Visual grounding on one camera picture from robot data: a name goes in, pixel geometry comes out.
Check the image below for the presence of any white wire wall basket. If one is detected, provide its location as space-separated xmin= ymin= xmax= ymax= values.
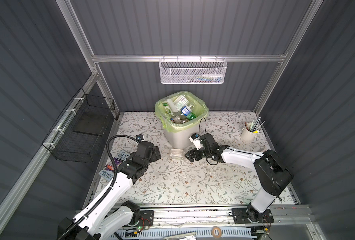
xmin=159 ymin=58 xmax=227 ymax=85

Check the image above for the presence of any blue label clear bottle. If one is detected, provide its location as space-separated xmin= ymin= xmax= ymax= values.
xmin=181 ymin=106 xmax=192 ymax=117

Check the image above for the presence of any colourful book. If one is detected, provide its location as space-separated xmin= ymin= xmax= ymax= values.
xmin=98 ymin=149 xmax=132 ymax=183

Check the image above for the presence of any clear square bottle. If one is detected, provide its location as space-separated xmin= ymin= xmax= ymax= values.
xmin=169 ymin=148 xmax=184 ymax=159

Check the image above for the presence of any green bin liner bag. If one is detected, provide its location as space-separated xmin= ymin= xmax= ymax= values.
xmin=155 ymin=91 xmax=209 ymax=132

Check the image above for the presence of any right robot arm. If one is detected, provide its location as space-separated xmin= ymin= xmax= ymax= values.
xmin=184 ymin=133 xmax=293 ymax=224

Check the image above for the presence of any tape roll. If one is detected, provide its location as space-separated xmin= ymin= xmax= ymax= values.
xmin=211 ymin=226 xmax=222 ymax=239

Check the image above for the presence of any green plastic bottle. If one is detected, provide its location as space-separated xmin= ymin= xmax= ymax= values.
xmin=186 ymin=113 xmax=196 ymax=121

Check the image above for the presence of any green label square bottle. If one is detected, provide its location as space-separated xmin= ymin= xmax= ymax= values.
xmin=174 ymin=95 xmax=189 ymax=111

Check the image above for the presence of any white pen cup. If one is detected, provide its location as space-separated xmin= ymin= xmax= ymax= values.
xmin=240 ymin=117 xmax=264 ymax=143

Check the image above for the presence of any black wire wall basket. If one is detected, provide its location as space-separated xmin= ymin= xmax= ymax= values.
xmin=42 ymin=90 xmax=116 ymax=164

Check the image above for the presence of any white tube in basket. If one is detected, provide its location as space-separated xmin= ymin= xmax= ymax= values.
xmin=202 ymin=74 xmax=223 ymax=81

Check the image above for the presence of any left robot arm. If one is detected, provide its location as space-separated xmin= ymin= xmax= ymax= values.
xmin=57 ymin=135 xmax=161 ymax=240

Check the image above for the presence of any white plastic waste bin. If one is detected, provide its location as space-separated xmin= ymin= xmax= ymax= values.
xmin=164 ymin=122 xmax=199 ymax=149

